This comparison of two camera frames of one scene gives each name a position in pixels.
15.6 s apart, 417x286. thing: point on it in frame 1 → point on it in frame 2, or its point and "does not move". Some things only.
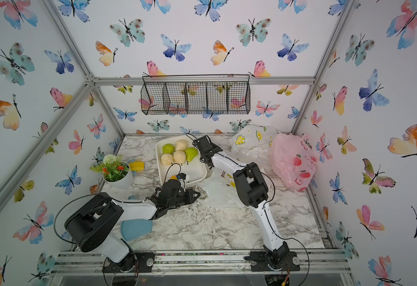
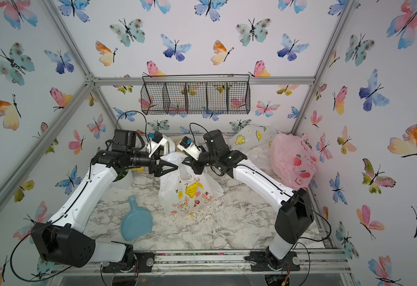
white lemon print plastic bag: [252, 143] does not move
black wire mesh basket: [199, 98] does not move
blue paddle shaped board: [133, 228] does not move
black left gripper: [190, 198] → [154, 169]
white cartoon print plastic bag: [221, 189] → [183, 191]
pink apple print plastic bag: [293, 161] does not move
